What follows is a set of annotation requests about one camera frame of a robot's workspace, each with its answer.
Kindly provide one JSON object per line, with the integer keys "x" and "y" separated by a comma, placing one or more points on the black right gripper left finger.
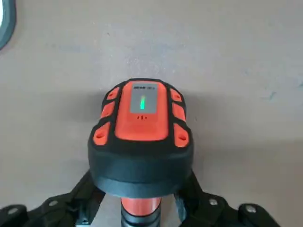
{"x": 54, "y": 210}

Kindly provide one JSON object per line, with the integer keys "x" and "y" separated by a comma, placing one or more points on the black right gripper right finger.
{"x": 213, "y": 210}

